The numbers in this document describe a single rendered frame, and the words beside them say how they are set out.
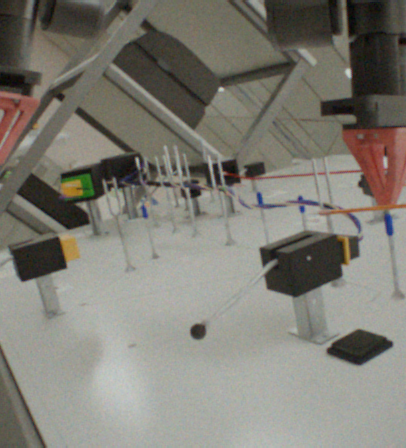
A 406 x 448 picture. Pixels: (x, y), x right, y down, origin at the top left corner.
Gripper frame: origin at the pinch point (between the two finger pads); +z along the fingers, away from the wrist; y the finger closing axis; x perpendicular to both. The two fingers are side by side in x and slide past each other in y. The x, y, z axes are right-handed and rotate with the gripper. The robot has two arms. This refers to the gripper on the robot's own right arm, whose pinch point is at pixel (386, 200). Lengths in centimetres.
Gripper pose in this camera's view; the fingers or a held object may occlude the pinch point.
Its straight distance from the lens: 54.7
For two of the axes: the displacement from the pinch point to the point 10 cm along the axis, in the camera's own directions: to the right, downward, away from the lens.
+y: -8.6, 1.1, -5.0
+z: 0.6, 9.9, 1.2
